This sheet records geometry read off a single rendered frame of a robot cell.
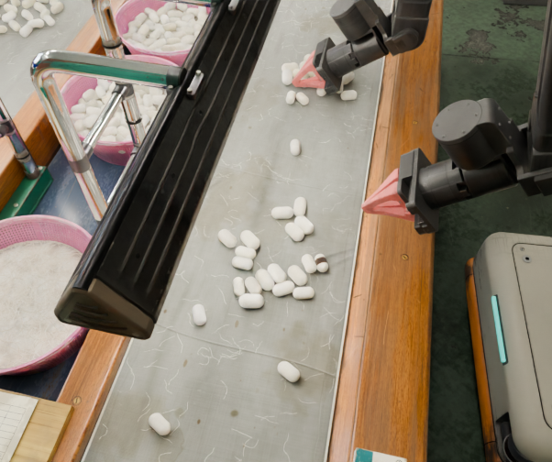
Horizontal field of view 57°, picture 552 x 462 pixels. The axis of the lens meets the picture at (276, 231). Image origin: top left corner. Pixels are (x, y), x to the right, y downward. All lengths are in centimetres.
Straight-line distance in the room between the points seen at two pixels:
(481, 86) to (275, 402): 200
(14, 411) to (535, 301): 119
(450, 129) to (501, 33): 228
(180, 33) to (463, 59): 164
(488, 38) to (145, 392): 242
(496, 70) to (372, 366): 205
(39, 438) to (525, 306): 114
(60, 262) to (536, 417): 104
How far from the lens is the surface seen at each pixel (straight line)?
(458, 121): 60
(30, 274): 89
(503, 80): 257
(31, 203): 104
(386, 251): 81
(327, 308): 77
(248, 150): 97
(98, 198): 72
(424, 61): 118
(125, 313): 40
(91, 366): 75
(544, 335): 142
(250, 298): 75
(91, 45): 124
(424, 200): 67
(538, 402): 134
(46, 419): 73
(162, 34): 129
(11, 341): 84
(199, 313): 75
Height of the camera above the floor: 142
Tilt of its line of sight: 54 degrees down
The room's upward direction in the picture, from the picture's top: 1 degrees clockwise
